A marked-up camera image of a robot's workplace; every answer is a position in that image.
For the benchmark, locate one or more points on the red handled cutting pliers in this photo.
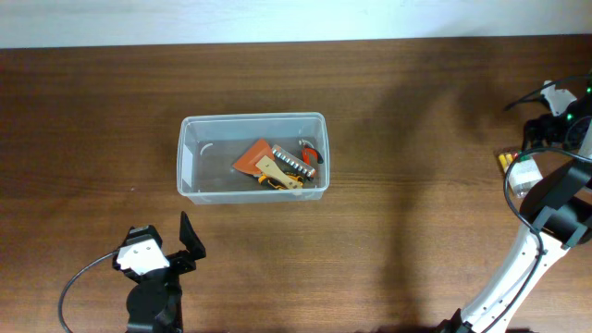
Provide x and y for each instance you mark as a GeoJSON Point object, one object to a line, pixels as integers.
{"type": "Point", "coordinates": [309, 152]}

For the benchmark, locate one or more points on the orange scraper wooden handle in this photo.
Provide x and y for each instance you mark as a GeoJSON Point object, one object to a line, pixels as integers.
{"type": "Point", "coordinates": [258, 160]}

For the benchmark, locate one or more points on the clear plastic container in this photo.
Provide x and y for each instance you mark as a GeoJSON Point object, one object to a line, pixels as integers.
{"type": "Point", "coordinates": [210, 145]}

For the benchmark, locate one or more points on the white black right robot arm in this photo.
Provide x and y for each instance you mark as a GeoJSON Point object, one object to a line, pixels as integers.
{"type": "Point", "coordinates": [542, 180]}

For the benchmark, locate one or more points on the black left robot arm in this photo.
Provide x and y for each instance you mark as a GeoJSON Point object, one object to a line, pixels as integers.
{"type": "Point", "coordinates": [154, 304]}

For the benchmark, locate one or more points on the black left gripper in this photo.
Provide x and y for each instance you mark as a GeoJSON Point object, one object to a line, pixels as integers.
{"type": "Point", "coordinates": [186, 262]}

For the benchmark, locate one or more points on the orange socket bit holder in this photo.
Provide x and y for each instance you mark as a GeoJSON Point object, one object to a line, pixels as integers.
{"type": "Point", "coordinates": [293, 161]}

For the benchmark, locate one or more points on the yellow black long-nose pliers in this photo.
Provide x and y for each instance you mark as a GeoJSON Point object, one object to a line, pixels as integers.
{"type": "Point", "coordinates": [276, 185]}

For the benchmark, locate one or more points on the clear box of coloured bits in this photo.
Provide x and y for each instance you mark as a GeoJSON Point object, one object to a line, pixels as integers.
{"type": "Point", "coordinates": [525, 175]}

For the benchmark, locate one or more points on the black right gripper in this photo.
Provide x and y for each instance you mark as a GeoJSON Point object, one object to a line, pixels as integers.
{"type": "Point", "coordinates": [548, 125]}

